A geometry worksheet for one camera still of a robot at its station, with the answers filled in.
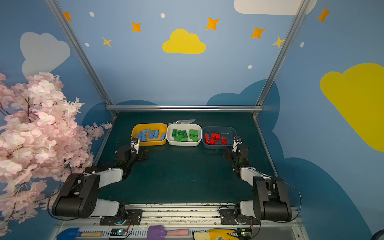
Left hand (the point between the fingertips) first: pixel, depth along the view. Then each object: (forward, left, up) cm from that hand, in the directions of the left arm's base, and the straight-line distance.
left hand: (140, 148), depth 93 cm
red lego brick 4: (+8, -47, -4) cm, 48 cm away
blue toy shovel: (-44, +24, -6) cm, 50 cm away
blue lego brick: (+11, +2, -3) cm, 12 cm away
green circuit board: (-43, +2, -7) cm, 44 cm away
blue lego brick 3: (+14, -4, -4) cm, 15 cm away
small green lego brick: (+16, -24, -5) cm, 29 cm away
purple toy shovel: (-43, -18, -5) cm, 47 cm away
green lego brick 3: (+15, -36, -3) cm, 39 cm away
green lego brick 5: (+17, -33, -3) cm, 37 cm away
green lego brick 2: (+16, -28, -5) cm, 32 cm away
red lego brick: (+11, -44, -4) cm, 45 cm away
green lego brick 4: (+11, -35, -5) cm, 37 cm away
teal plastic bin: (+17, -59, -5) cm, 62 cm away
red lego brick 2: (+13, -48, -3) cm, 50 cm away
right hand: (+2, -60, +2) cm, 60 cm away
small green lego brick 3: (+13, -32, -4) cm, 35 cm away
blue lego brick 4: (+14, -8, -4) cm, 16 cm away
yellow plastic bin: (+17, +6, -1) cm, 18 cm away
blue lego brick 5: (+13, -13, -4) cm, 18 cm away
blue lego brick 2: (+15, +1, -2) cm, 15 cm away
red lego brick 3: (+12, -52, -4) cm, 53 cm away
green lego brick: (+15, -20, -4) cm, 26 cm away
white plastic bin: (+9, -28, -5) cm, 30 cm away
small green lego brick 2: (+11, -23, -5) cm, 26 cm away
